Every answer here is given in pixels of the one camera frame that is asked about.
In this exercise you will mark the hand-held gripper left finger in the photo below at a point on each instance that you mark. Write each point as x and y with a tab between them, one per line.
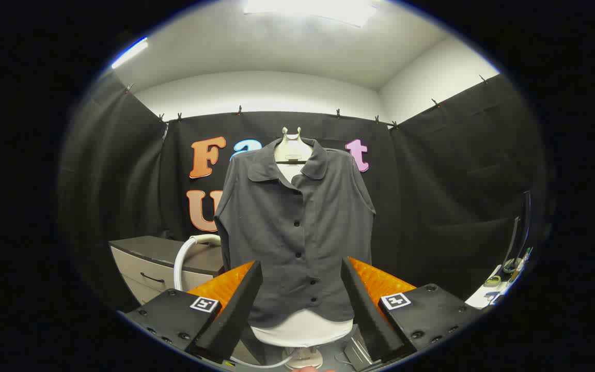
235	315

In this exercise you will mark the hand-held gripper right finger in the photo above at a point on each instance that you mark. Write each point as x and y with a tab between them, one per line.
370	315

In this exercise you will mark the white garment steamer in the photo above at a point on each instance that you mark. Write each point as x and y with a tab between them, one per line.
179	263

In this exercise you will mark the grey button shirt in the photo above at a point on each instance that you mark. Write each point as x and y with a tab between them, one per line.
277	232

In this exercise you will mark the white mannequin torso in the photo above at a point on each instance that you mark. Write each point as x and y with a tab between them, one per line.
302	330

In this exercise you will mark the grey drawer cabinet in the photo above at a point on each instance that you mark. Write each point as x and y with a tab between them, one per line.
142	266

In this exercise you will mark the white table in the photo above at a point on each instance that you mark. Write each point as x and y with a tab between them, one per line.
478	297

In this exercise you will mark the black backdrop cloth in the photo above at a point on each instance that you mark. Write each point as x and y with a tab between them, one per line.
432	206

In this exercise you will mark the yellowish small object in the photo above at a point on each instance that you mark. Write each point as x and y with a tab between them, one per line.
492	284

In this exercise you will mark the green tape roll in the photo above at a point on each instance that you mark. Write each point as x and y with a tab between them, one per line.
505	266

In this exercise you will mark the narrow ceiling light panel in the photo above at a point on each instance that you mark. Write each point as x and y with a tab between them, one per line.
129	52

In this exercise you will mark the large ceiling light panel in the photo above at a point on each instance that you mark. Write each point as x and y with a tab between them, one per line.
308	10

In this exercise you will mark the grey metal frame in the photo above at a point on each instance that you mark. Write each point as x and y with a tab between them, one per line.
357	351

